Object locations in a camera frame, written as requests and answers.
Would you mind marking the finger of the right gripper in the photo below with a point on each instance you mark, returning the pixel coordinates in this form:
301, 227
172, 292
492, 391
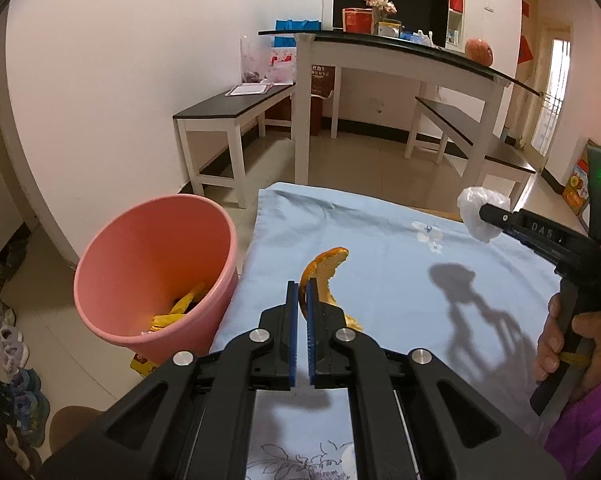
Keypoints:
510, 223

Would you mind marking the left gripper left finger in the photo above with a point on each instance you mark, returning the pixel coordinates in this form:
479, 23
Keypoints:
276, 368

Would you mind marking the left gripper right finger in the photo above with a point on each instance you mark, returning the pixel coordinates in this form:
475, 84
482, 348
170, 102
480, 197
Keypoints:
328, 367

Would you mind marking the white tissue bag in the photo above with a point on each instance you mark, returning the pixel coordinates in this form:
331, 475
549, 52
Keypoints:
469, 203

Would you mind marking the orange peel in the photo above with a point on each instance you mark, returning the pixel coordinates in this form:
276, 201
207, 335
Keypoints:
322, 268

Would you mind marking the yellow foam net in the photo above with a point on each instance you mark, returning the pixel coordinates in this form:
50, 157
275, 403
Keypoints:
181, 308

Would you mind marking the purple sleeve forearm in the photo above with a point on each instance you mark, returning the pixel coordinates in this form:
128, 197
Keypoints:
577, 435

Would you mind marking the pink plastic trash bucket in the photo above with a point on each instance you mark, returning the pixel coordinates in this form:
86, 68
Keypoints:
145, 260

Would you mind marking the colourful cardboard box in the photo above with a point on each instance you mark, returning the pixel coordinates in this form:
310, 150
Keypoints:
576, 191

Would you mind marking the right white dark bench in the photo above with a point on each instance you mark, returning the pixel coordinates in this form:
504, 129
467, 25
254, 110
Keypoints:
500, 160

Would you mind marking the white dark bench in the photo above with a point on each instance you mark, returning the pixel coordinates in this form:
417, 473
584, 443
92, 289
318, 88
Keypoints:
500, 160
226, 115

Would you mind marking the light blue tablecloth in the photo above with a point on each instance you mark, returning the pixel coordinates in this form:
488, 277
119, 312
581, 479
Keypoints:
411, 280

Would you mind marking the orange pomelo fruit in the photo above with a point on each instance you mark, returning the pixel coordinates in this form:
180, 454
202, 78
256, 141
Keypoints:
479, 51

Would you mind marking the white glass-top dining table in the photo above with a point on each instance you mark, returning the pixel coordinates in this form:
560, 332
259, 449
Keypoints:
396, 57

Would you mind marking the dark red paper bag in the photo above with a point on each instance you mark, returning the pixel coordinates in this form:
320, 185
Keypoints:
322, 81

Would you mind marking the left white dark bench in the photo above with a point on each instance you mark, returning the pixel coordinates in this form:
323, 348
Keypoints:
226, 115

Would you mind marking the red tin box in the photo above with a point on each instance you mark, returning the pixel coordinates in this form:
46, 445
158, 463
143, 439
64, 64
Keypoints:
358, 20

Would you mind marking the shoes on floor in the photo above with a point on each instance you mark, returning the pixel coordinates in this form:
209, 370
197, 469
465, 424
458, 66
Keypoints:
24, 409

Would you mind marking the paper sheet on bench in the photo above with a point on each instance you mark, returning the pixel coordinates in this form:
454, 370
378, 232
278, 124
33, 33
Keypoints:
249, 89

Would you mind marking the clear plastic bag on bench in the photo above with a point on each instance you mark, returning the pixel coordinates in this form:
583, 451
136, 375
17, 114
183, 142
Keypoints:
262, 62

